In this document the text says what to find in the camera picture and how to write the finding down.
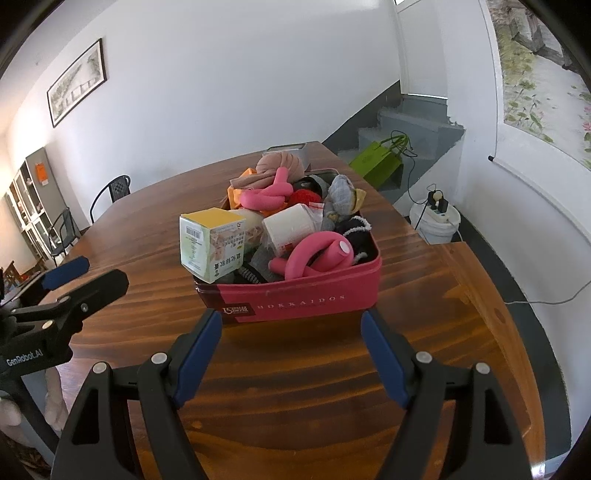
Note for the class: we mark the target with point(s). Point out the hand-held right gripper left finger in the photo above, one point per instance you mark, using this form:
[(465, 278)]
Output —
[(198, 355)]

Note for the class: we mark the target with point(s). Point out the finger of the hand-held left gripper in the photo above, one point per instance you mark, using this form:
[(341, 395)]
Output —
[(92, 297), (60, 274)]

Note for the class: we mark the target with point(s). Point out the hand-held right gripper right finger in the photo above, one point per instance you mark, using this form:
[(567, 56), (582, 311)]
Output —
[(385, 360)]

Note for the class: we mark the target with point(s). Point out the pink tin box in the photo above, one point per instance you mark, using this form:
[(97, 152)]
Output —
[(300, 300)]

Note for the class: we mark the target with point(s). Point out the yellow cardboard box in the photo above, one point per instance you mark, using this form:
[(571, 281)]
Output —
[(207, 249)]

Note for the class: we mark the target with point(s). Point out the grey sock with striped cuff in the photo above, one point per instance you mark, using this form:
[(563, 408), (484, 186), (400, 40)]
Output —
[(263, 263)]

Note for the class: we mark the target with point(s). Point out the navy fuzzy sock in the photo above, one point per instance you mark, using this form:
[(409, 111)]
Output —
[(355, 230)]

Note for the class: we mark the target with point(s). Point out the white tape roll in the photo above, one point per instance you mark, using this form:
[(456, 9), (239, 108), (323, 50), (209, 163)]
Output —
[(288, 228)]

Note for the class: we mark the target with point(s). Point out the pastel plush toy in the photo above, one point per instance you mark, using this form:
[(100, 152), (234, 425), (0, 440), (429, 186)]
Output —
[(359, 199)]

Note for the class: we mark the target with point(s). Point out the large orange toy cube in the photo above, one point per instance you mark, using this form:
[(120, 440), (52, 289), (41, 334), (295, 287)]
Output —
[(235, 196)]

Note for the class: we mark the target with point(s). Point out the light grey fuzzy sock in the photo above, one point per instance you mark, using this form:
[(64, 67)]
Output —
[(341, 191)]

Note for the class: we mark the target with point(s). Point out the red knitted ball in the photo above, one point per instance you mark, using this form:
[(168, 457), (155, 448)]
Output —
[(304, 196)]

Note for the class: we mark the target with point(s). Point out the beige pink knotted sock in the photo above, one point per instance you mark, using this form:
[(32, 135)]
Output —
[(277, 164)]

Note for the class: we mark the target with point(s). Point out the person's left hand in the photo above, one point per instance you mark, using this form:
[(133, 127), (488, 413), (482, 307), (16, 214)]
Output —
[(56, 401)]

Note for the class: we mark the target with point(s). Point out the black metal chair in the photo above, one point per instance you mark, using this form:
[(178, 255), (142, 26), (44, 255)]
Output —
[(64, 226), (121, 184)]

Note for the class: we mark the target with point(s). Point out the grey glass door cabinet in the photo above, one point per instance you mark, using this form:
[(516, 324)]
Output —
[(46, 198)]

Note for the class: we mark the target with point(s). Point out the orange paper notice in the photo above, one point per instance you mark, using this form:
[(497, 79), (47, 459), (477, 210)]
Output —
[(41, 174)]

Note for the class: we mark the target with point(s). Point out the wooden desk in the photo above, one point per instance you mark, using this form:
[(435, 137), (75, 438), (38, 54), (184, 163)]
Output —
[(295, 415)]

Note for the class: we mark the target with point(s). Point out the white plastic bucket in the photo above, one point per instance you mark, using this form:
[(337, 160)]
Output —
[(434, 230)]

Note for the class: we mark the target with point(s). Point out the white power strip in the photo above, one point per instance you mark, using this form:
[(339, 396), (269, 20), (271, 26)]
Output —
[(438, 212)]

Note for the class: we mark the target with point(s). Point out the framed landscape painting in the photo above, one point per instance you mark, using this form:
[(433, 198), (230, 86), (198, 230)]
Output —
[(76, 83)]

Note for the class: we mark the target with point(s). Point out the green paper bag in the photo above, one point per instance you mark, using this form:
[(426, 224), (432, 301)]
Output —
[(374, 161)]

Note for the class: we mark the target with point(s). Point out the white cardboard box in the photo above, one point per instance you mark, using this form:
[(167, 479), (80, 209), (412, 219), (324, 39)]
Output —
[(286, 147)]

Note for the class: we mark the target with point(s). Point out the grey staircase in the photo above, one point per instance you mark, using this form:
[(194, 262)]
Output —
[(415, 124)]

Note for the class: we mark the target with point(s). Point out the hanging wall scroll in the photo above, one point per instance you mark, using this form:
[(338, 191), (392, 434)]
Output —
[(545, 92)]

